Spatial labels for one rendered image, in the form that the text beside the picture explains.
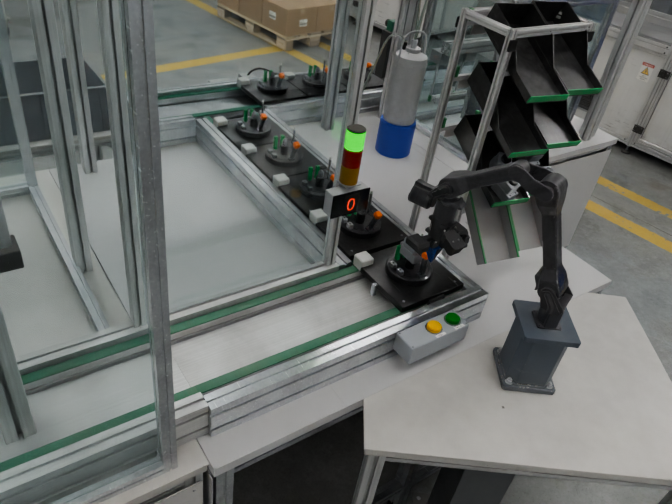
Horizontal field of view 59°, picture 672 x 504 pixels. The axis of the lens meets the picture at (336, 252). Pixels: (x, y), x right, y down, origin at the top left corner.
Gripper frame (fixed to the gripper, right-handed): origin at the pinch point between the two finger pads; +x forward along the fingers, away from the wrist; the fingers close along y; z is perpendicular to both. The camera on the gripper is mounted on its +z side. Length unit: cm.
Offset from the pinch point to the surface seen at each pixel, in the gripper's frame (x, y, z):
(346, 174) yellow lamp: -19.7, -21.1, -17.6
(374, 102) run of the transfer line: 19, 77, -124
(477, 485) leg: 68, 6, 38
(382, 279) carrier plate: 12.6, -9.6, -7.5
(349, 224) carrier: 9.1, -5.7, -30.8
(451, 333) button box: 14.0, -4.9, 17.9
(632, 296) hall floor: 109, 205, -16
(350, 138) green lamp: -29.9, -21.3, -18.0
